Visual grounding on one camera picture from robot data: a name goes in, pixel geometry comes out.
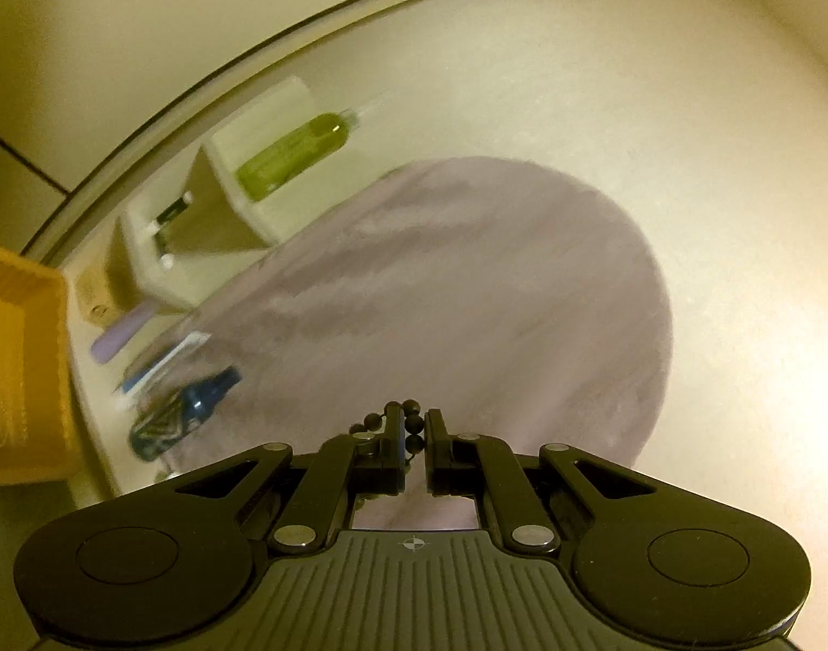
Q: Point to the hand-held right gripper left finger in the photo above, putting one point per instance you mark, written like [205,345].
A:
[395,454]

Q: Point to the dark blue spray bottle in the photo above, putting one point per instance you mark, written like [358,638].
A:
[183,407]

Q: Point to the white wall shelf unit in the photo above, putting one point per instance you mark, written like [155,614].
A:
[251,210]

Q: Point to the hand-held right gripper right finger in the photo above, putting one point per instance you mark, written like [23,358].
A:
[436,454]

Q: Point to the small white jar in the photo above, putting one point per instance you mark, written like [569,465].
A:
[167,261]

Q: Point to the green bottle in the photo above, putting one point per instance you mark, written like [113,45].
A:
[295,152]

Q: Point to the mauve round towel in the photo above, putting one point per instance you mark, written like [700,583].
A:
[455,285]

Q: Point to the yellow plastic basket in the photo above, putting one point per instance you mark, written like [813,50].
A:
[41,325]

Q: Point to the white and blue tube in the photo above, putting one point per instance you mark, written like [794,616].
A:
[163,363]

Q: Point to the lavender bottle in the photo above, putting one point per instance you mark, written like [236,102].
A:
[126,332]

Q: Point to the small black tube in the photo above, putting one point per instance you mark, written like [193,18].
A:
[170,215]

